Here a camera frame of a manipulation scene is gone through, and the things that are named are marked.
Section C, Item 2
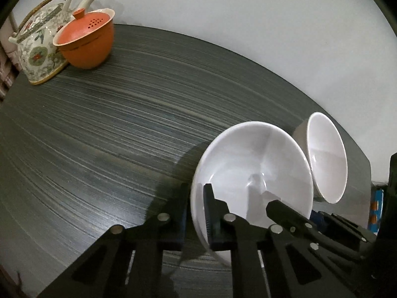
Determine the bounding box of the floral ceramic teapot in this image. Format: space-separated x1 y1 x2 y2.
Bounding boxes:
8 0 101 85

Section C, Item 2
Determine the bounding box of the white bowl with pink base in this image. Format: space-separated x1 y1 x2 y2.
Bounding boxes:
190 121 313 266

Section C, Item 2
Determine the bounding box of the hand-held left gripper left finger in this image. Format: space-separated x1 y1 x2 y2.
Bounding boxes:
37 183 190 298

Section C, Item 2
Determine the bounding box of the blue box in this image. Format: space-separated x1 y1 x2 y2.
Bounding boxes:
370 189 386 233

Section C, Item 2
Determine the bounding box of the orange lidded tea bowl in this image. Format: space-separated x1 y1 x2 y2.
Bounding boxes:
53 8 116 69

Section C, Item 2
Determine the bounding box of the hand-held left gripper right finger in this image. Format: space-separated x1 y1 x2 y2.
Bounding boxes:
202 183 357 298

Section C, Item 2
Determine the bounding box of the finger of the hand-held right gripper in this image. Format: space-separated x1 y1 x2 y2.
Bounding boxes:
266 200 367 274
311 210 378 249

